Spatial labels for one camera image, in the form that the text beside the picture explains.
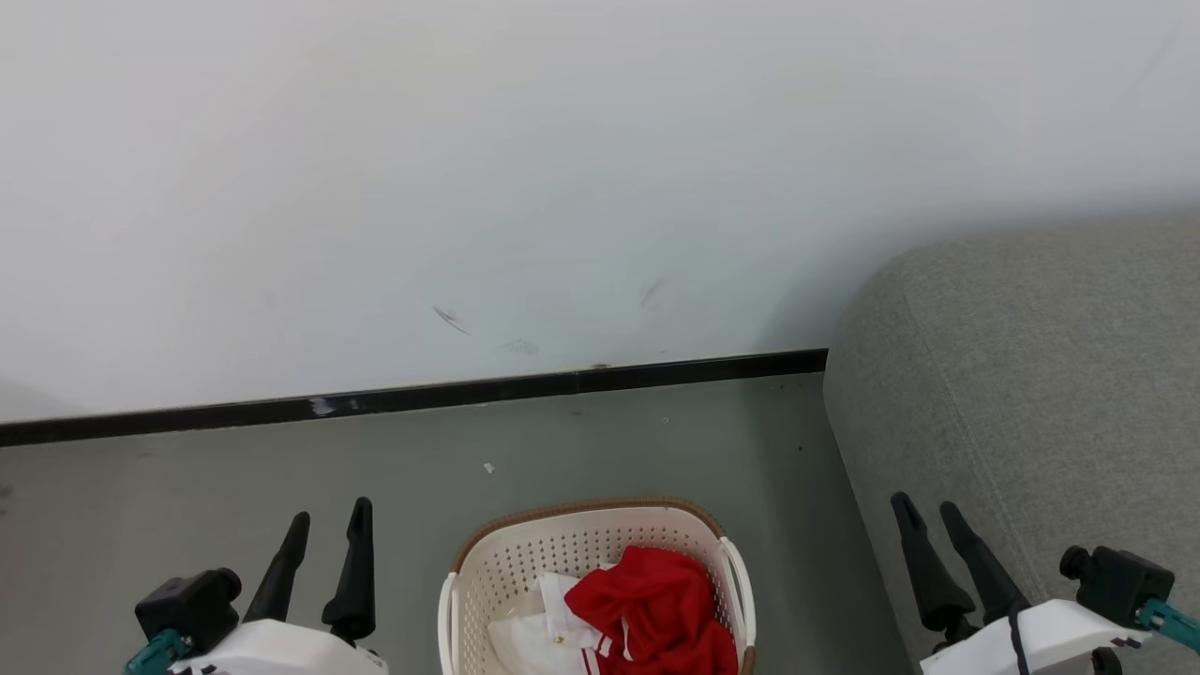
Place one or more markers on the cream laundry basket brown rim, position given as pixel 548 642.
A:
pixel 525 562

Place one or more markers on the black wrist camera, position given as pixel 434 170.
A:
pixel 1116 581
pixel 187 605

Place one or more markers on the grey fabric sofa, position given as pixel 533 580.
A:
pixel 1031 375

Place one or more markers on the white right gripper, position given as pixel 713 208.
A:
pixel 1031 642

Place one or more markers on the black wall baseboard strip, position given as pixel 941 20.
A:
pixel 422 394

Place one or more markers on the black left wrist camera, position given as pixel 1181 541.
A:
pixel 187 605

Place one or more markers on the red garment with white stripes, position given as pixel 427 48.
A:
pixel 656 605

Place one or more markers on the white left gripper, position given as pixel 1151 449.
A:
pixel 281 652

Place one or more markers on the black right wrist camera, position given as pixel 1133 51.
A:
pixel 1116 581

